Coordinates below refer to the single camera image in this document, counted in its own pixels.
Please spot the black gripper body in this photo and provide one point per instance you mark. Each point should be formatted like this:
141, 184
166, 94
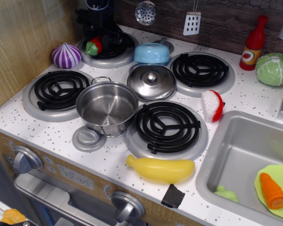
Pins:
102, 21

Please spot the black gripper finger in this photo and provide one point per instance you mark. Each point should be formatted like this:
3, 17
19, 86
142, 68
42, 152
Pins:
111, 44
88, 31

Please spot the red green toy pepper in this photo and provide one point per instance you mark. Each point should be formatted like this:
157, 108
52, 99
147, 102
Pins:
94, 46

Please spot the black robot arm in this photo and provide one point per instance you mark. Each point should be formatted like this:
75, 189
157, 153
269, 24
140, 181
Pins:
99, 5

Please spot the back left stove burner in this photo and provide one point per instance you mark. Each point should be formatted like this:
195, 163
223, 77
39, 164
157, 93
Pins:
111, 58

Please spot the stove burner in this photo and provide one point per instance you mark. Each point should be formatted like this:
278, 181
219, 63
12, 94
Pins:
111, 58
196, 72
166, 130
52, 96

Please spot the purple white toy onion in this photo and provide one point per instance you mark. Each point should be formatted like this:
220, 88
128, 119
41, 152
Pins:
66, 56

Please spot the light blue plastic bowl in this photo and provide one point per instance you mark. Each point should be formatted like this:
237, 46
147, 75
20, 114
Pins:
152, 53

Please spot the hanging steel strainer ladle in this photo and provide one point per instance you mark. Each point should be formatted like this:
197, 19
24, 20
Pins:
146, 13

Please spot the steel pot lid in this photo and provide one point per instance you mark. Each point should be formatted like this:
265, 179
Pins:
151, 82

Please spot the stainless steel pot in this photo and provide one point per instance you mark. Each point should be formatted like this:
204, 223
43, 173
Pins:
107, 107

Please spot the front left stove burner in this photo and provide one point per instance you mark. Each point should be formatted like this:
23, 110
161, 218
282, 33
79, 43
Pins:
52, 96

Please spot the hanging white slotted spatula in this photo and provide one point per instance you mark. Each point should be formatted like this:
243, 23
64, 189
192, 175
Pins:
192, 23

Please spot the back right stove burner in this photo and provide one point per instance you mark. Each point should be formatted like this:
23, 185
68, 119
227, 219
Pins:
196, 72

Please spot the front right stove burner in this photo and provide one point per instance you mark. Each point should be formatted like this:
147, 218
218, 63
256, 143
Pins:
166, 130

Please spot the red white toy slice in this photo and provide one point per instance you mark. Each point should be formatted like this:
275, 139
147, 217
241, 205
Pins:
212, 106

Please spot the yellow toy banana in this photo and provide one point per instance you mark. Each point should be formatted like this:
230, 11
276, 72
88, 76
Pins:
161, 171

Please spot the oven clock display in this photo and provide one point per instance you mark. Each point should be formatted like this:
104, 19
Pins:
76, 177

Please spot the left silver stove knob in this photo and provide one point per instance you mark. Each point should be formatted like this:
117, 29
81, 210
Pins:
26, 160

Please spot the silver stove knob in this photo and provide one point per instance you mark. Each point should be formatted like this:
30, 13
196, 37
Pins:
127, 206
26, 160

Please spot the red toy ketchup bottle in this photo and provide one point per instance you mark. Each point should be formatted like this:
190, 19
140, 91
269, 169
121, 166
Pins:
254, 45

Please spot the silver toy sink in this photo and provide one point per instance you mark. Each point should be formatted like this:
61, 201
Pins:
242, 145

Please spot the black tape piece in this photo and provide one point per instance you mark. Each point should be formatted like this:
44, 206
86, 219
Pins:
173, 197

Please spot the right silver stove knob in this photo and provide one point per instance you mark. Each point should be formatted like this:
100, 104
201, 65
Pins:
127, 206

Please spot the green toy cabbage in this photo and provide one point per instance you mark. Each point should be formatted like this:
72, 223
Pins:
269, 69

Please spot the small green toy vegetable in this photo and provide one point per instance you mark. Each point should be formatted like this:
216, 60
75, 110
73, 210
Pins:
223, 192

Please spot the orange object bottom left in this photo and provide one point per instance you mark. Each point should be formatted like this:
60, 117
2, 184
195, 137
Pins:
12, 216

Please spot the light green plastic plate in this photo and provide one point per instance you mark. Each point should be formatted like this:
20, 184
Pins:
276, 173

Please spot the orange toy carrot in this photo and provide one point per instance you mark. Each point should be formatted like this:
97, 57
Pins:
272, 192

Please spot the silver oven door handle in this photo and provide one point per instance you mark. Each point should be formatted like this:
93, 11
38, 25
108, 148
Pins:
55, 199

